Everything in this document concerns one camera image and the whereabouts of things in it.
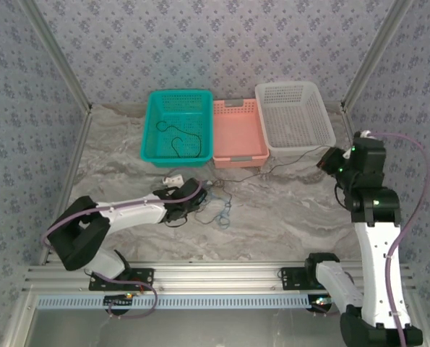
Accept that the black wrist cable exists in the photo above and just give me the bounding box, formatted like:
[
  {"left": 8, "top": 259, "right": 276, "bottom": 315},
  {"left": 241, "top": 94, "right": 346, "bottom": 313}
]
[
  {"left": 335, "top": 180, "right": 351, "bottom": 211},
  {"left": 163, "top": 215, "right": 189, "bottom": 228}
]

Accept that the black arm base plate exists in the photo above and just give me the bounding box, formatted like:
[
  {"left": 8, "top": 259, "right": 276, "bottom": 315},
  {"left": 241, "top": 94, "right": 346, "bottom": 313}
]
[
  {"left": 88, "top": 267, "right": 155, "bottom": 292},
  {"left": 280, "top": 266, "right": 331, "bottom": 291}
]

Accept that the aluminium mounting rail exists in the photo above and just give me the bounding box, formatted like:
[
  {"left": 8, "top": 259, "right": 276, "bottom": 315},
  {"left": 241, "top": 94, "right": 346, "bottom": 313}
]
[{"left": 22, "top": 262, "right": 416, "bottom": 293}]

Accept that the thin blue cable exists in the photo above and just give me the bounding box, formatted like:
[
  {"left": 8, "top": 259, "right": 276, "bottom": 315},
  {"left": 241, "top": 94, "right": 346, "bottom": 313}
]
[{"left": 207, "top": 183, "right": 234, "bottom": 231}]

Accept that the small circuit board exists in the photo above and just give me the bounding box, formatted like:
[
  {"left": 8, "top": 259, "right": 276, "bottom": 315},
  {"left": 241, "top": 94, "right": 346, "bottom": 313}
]
[
  {"left": 103, "top": 294, "right": 135, "bottom": 308},
  {"left": 310, "top": 296, "right": 337, "bottom": 312}
]

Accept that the aluminium frame post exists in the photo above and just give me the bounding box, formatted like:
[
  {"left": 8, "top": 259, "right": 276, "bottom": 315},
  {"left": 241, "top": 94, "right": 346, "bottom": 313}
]
[
  {"left": 21, "top": 0, "right": 93, "bottom": 111},
  {"left": 340, "top": 0, "right": 416, "bottom": 111}
]

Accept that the teal perforated plastic basket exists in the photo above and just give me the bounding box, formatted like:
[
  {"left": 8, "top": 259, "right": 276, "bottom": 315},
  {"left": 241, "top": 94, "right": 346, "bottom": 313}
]
[{"left": 139, "top": 89, "right": 215, "bottom": 168}]

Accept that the white perforated plastic basket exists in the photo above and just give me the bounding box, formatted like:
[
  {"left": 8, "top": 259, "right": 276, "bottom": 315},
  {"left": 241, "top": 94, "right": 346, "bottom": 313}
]
[{"left": 254, "top": 80, "right": 337, "bottom": 158}]

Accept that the grey metal base panel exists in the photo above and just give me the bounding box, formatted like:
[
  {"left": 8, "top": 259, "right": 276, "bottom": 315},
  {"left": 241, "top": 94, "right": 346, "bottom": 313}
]
[{"left": 8, "top": 307, "right": 345, "bottom": 347}]

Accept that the pink perforated plastic basket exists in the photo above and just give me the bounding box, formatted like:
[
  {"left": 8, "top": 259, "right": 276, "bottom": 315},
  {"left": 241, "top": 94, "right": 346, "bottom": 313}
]
[{"left": 212, "top": 98, "right": 270, "bottom": 169}]

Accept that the slotted pale blue cable duct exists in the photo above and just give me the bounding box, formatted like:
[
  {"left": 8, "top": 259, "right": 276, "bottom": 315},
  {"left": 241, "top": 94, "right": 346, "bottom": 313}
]
[{"left": 36, "top": 294, "right": 311, "bottom": 311}]

